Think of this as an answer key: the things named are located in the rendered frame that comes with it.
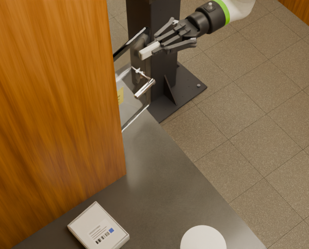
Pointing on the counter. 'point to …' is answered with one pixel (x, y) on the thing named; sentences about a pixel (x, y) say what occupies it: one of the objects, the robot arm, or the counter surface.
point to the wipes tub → (202, 238)
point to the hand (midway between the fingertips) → (149, 50)
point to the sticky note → (120, 96)
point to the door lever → (144, 85)
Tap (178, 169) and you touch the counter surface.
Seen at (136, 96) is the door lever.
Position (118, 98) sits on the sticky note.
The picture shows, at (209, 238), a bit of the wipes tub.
